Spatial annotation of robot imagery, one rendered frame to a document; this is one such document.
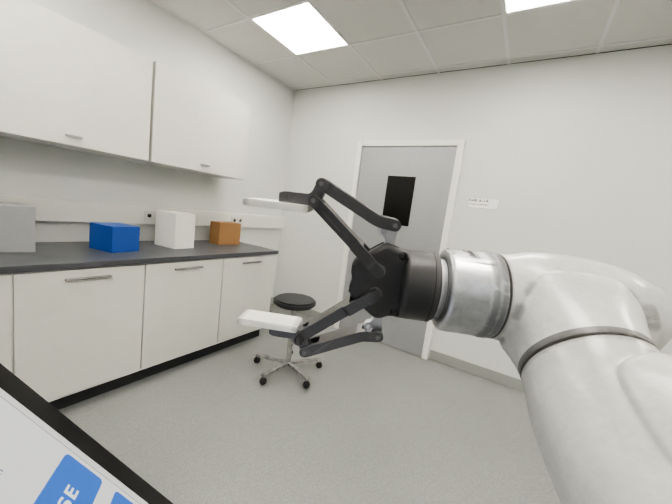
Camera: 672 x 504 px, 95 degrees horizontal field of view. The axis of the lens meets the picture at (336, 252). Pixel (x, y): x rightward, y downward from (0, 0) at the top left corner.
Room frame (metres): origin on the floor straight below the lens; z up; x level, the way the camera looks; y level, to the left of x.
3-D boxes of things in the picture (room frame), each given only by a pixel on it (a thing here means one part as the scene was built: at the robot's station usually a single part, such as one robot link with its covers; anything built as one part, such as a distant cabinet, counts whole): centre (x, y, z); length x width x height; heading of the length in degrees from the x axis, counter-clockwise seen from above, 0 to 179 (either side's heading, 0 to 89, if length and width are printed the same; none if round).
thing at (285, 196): (0.33, 0.04, 1.37); 0.05 x 0.01 x 0.03; 85
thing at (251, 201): (0.34, 0.07, 1.35); 0.07 x 0.03 x 0.01; 85
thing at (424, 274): (0.33, -0.07, 1.29); 0.09 x 0.07 x 0.08; 85
